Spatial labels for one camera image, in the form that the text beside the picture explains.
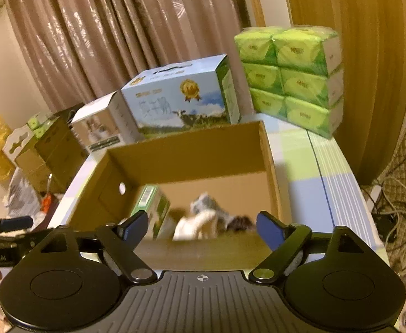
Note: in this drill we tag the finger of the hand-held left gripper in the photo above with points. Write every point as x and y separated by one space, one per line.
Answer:
15 222
12 238

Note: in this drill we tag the stack of green tissue packs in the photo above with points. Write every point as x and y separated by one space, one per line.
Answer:
293 76

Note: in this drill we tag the green tissue packs in box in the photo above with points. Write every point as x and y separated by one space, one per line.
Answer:
38 125

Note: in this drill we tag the green and white carton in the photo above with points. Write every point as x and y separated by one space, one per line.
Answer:
152 211

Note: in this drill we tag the small brown cardboard box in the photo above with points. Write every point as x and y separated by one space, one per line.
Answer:
33 171

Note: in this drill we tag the golden curtain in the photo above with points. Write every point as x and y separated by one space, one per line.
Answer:
355 76

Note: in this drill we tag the brown curtain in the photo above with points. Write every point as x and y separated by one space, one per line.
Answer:
119 24

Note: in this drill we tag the large brown cardboard box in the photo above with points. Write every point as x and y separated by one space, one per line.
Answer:
60 142

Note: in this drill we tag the blue milk carton box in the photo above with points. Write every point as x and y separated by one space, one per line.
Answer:
175 100

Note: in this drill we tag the white plastic bag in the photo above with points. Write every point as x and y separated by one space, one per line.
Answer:
22 194

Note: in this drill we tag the dark brown fuzzy socks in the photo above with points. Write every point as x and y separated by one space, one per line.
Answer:
239 223

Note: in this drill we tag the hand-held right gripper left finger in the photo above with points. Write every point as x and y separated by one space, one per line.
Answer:
135 227

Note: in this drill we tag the white knitted sock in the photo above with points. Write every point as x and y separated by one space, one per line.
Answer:
191 227

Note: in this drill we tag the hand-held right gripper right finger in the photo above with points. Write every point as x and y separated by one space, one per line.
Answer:
269 229

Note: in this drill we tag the white cardboard holder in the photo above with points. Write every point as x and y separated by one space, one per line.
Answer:
15 142

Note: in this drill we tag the white product box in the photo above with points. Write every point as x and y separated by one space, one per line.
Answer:
99 125

